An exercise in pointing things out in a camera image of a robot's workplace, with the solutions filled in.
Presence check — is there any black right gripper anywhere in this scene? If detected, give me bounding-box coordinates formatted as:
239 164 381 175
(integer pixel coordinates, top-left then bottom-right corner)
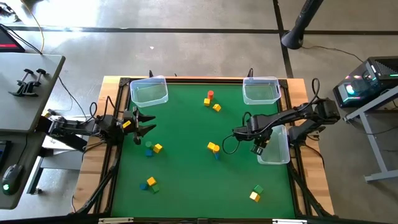
250 130 272 156

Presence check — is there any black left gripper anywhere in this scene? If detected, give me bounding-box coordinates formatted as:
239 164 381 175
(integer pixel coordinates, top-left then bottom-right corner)
117 106 157 146

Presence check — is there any clear plastic bin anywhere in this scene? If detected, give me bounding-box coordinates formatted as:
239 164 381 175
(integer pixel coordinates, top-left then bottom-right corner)
242 76 282 106
256 124 291 166
129 75 169 108

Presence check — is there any green table mat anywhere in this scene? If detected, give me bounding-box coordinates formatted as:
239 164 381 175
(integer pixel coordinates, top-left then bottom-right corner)
111 83 296 219

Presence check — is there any black screw clamp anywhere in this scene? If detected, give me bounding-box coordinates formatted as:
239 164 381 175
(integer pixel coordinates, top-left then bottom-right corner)
8 68 34 96
19 68 47 97

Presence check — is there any grey desk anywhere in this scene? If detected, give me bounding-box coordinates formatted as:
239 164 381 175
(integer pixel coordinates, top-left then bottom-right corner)
0 52 67 210

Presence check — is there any black floor stand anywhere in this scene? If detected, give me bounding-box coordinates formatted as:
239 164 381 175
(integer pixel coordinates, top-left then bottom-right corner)
280 0 324 50

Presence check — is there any black computer with coloured lights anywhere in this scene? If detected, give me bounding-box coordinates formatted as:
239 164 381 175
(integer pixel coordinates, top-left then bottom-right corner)
332 55 398 109

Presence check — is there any black computer mouse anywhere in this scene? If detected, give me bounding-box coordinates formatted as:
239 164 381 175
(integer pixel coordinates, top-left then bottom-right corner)
1 164 24 196

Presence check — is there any black keyboard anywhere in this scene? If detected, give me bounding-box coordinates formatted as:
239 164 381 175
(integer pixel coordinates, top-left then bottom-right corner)
0 139 12 170

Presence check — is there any black monitor with red stripe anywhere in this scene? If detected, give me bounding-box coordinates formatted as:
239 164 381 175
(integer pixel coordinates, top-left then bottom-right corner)
0 24 26 54

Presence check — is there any black office chair base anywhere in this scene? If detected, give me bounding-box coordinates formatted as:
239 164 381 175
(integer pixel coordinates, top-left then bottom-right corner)
0 2 20 23

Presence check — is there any silver metal bracket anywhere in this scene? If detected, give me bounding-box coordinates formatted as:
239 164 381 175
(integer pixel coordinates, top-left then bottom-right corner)
98 217 134 224
272 218 308 224

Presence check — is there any grey metal desk frame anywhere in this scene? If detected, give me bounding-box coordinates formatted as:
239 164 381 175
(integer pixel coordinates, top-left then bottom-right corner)
343 85 398 183

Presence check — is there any thin black floor cable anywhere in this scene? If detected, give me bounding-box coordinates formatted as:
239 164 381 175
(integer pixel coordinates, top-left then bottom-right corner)
301 45 364 63

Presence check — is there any yellow cable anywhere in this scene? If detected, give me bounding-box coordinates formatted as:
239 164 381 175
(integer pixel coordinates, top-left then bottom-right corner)
20 0 45 54

